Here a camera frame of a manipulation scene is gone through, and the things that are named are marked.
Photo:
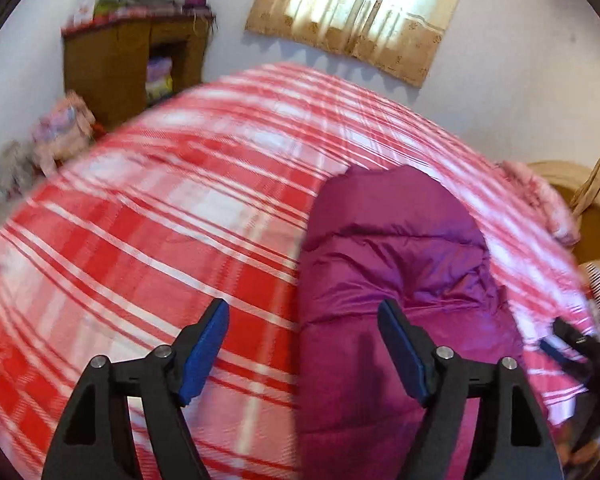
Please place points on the folded clothes stack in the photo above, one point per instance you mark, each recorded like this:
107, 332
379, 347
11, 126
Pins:
159, 80

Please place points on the purple folded clothes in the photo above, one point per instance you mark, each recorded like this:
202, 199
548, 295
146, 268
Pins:
196, 2

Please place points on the beige window curtain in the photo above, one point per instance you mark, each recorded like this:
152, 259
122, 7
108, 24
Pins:
410, 40

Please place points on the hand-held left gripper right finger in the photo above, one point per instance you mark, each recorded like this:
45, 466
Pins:
402, 355

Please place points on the white box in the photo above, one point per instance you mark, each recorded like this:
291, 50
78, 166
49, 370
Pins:
84, 10

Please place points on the red plaid blanket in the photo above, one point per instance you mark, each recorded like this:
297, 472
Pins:
130, 260

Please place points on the magenta puffer jacket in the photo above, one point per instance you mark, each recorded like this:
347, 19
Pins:
380, 260

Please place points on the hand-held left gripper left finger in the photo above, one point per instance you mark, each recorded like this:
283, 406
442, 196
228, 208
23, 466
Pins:
207, 355

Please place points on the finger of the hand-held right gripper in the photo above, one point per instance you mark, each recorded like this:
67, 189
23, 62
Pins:
560, 355
572, 332

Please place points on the brown wooden cabinet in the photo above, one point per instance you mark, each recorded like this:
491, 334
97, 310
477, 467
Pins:
105, 70

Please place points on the wooden headboard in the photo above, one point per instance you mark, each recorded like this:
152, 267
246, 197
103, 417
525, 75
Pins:
597, 220

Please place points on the heap of pastel clothes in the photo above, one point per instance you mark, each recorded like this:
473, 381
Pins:
60, 130

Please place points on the pink pillow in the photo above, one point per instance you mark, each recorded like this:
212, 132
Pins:
545, 200

